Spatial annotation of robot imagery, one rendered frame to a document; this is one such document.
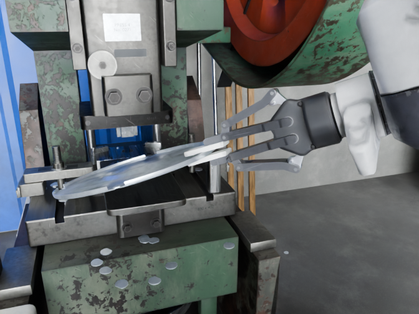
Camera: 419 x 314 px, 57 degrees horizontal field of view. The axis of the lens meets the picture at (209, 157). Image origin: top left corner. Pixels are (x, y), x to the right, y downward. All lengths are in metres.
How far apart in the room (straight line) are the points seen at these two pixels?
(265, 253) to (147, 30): 0.52
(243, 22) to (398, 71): 0.73
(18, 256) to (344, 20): 0.74
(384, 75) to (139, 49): 0.52
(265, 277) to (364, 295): 1.00
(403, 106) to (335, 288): 1.42
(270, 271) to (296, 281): 0.96
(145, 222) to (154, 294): 0.15
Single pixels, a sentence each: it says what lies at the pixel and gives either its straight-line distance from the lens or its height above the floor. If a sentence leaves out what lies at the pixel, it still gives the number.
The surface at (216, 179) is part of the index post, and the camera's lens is 0.87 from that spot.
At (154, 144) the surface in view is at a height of 0.79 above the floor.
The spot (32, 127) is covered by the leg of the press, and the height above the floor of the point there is 0.79.
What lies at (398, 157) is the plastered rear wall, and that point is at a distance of 3.08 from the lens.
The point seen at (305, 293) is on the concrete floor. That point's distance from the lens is 1.74.
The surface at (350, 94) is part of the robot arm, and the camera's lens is 0.52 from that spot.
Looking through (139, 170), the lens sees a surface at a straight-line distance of 0.63.
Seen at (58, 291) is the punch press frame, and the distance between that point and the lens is 0.82.
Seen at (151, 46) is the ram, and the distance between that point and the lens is 0.82.
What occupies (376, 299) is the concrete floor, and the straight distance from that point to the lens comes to 1.80.
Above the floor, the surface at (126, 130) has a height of 0.84.
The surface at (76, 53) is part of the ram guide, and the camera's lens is 0.78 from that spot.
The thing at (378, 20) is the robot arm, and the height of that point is 1.08.
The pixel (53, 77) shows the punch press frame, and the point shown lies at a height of 0.94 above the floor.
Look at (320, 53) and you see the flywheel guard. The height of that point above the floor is 1.02.
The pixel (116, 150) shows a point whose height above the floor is 0.78.
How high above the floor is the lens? 1.08
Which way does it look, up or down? 20 degrees down
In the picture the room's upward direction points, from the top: straight up
